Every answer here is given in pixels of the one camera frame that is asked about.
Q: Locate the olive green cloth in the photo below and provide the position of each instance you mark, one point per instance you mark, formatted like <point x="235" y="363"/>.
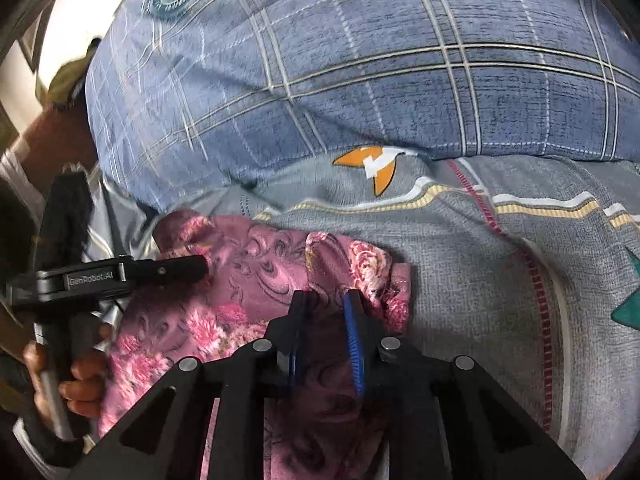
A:
<point x="72" y="77"/>

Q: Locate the blue plaid pillow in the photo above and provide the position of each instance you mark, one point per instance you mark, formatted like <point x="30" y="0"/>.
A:
<point x="375" y="75"/>

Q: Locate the grey printed bedsheet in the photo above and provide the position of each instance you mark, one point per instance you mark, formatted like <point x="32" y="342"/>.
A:
<point x="475" y="285"/>

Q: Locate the pink floral garment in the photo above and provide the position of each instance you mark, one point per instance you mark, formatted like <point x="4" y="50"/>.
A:
<point x="240" y="280"/>

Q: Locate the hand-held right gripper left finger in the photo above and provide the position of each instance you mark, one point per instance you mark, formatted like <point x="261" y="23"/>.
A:
<point x="295" y="355"/>

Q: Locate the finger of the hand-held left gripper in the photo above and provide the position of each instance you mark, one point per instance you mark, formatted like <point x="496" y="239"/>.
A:
<point x="172" y="269"/>

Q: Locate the brown wooden board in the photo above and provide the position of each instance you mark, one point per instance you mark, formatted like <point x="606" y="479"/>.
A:
<point x="60" y="135"/>

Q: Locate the person's left hand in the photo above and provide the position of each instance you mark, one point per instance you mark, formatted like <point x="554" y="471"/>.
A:
<point x="82" y="385"/>

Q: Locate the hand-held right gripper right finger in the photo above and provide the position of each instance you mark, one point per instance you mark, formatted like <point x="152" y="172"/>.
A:
<point x="355" y="345"/>

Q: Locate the silver grey cloth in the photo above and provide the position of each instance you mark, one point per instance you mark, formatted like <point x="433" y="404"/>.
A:
<point x="131" y="230"/>

